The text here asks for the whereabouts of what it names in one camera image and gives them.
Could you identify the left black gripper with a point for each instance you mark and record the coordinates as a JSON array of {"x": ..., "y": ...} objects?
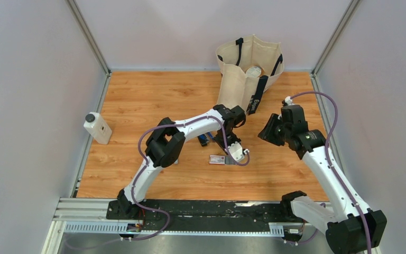
[{"x": 224, "y": 147}]

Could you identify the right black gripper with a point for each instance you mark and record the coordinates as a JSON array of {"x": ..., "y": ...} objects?
[{"x": 266, "y": 133}]

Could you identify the blue black stapler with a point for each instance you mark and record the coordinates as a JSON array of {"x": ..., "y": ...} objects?
[{"x": 205, "y": 139}]

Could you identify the red white staples box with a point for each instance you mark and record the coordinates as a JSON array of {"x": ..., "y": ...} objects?
[{"x": 221, "y": 160}]

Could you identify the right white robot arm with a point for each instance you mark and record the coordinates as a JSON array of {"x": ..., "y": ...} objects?
[{"x": 350, "y": 225}]

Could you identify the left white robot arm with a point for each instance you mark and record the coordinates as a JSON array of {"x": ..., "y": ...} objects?
[{"x": 165, "y": 142}]

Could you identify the white roll in bag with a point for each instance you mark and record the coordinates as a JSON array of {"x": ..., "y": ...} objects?
[{"x": 254, "y": 72}]

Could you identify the cream canvas tote bag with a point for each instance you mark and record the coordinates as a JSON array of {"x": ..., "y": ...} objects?
[{"x": 249, "y": 66}]

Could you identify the white bottle black cap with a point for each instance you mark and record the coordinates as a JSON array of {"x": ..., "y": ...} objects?
[{"x": 97, "y": 127}]

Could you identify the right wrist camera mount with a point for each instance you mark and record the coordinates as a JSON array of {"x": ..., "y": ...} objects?
[{"x": 287, "y": 101}]

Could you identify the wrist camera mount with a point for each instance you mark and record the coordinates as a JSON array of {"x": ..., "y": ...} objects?
[
  {"x": 236, "y": 154},
  {"x": 287, "y": 101}
]

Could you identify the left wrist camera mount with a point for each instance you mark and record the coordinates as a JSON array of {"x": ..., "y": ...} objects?
[{"x": 236, "y": 154}]

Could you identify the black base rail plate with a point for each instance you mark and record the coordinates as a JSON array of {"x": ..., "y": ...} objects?
[{"x": 205, "y": 216}]

